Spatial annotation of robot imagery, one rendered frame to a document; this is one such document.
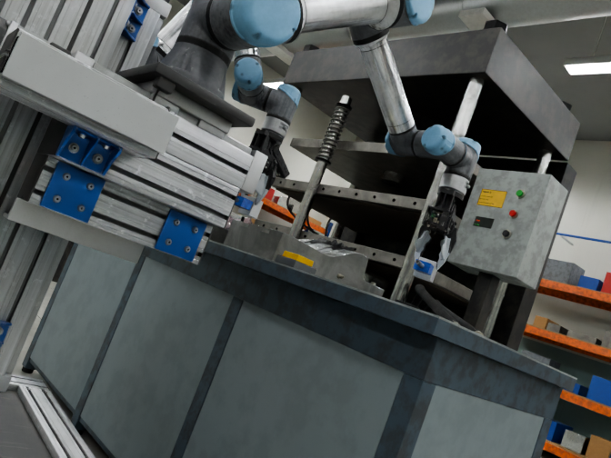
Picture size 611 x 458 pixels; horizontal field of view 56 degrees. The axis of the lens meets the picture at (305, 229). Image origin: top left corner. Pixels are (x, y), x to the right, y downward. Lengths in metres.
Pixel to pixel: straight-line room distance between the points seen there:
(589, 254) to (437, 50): 6.30
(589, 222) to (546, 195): 6.55
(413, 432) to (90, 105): 0.84
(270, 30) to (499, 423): 1.02
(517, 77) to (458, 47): 0.28
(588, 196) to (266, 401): 7.79
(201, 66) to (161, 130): 0.22
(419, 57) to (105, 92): 1.90
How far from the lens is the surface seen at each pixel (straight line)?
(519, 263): 2.18
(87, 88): 0.96
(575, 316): 8.46
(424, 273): 1.58
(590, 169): 9.12
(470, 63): 2.49
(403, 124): 1.60
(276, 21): 1.11
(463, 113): 2.41
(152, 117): 0.99
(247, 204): 1.66
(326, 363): 1.35
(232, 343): 1.62
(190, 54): 1.19
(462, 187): 1.61
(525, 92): 2.68
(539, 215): 2.23
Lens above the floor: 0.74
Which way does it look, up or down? 6 degrees up
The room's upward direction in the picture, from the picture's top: 21 degrees clockwise
